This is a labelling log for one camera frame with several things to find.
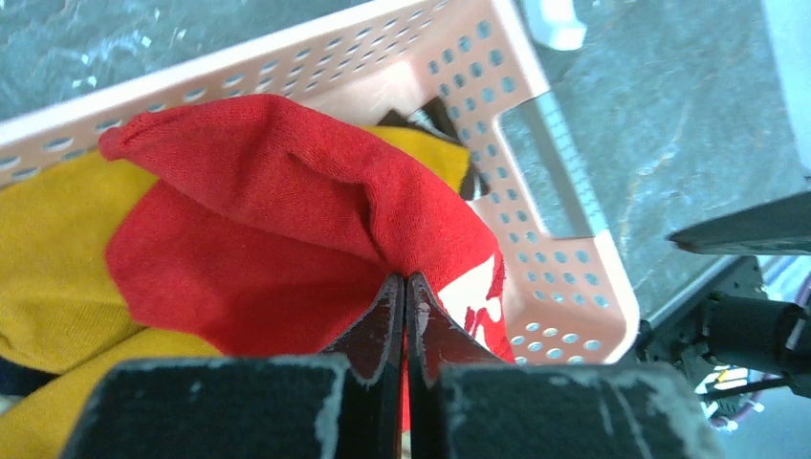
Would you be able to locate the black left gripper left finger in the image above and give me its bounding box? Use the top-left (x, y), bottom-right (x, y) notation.
top-left (62, 275), bottom-right (405, 458)

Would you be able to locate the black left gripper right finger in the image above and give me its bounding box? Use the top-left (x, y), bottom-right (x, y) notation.
top-left (406, 273), bottom-right (723, 458)

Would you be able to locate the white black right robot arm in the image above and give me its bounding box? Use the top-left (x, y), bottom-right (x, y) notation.
top-left (632, 191), bottom-right (810, 431)

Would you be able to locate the white metal drying rack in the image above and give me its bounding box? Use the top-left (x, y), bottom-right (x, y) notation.
top-left (520, 0), bottom-right (587, 52)

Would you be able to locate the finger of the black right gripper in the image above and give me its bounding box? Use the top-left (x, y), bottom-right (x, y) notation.
top-left (669, 191), bottom-right (810, 255)

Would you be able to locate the red white patterned sock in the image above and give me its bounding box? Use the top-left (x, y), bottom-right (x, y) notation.
top-left (99, 95), bottom-right (514, 361)

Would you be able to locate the yellow cloth in basket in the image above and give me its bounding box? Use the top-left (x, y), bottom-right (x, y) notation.
top-left (0, 125), bottom-right (472, 459)

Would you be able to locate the pink perforated plastic basket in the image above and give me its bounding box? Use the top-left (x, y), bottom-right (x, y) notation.
top-left (1, 1), bottom-right (640, 364)

